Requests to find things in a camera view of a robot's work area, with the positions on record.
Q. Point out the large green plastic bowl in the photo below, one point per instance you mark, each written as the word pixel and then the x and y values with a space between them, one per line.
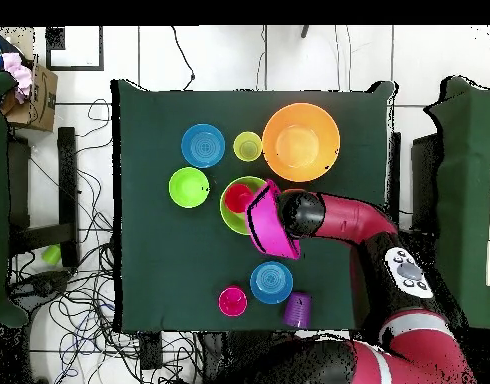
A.
pixel 233 222

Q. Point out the red plastic cup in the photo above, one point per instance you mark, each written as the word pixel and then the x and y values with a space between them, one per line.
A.
pixel 237 198

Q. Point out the large pink plastic bowl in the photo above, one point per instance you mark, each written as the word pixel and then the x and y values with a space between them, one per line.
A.
pixel 269 224

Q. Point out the small green plastic bowl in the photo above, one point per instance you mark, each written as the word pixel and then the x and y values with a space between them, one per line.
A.
pixel 188 187

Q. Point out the blue plastic bowl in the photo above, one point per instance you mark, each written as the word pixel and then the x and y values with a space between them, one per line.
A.
pixel 203 145
pixel 271 282

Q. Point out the crimson pink plastic cup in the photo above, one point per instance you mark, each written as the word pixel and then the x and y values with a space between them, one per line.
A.
pixel 232 301

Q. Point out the purple plastic cup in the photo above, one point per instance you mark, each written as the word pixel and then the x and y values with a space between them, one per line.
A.
pixel 298 310

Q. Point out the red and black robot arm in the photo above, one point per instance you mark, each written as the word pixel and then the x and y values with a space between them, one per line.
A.
pixel 357 218

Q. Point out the yellow plastic cup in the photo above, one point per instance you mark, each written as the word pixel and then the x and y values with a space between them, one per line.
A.
pixel 248 146

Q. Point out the orange plastic bowl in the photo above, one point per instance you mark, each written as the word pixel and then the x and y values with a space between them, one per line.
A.
pixel 301 142

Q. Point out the dark green table cloth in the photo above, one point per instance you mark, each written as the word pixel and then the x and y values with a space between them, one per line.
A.
pixel 157 280

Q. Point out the black power strip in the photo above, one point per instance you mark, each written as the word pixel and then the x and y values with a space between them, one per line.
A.
pixel 151 352

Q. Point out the black metal stand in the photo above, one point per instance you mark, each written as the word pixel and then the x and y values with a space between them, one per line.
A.
pixel 67 180

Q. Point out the black box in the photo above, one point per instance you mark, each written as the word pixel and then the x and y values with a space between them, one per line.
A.
pixel 425 180

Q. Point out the green cup on floor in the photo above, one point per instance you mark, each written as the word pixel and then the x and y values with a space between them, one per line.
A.
pixel 52 254

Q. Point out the black base with knob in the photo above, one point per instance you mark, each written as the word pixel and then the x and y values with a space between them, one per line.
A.
pixel 41 286

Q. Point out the brown cardboard box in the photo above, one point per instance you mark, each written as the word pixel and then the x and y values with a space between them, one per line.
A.
pixel 45 104

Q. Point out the pink cloth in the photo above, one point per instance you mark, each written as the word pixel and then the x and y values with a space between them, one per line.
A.
pixel 19 72

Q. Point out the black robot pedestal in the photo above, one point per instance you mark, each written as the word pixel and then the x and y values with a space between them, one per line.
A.
pixel 217 356

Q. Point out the black square frame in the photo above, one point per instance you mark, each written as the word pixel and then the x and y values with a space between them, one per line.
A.
pixel 55 40

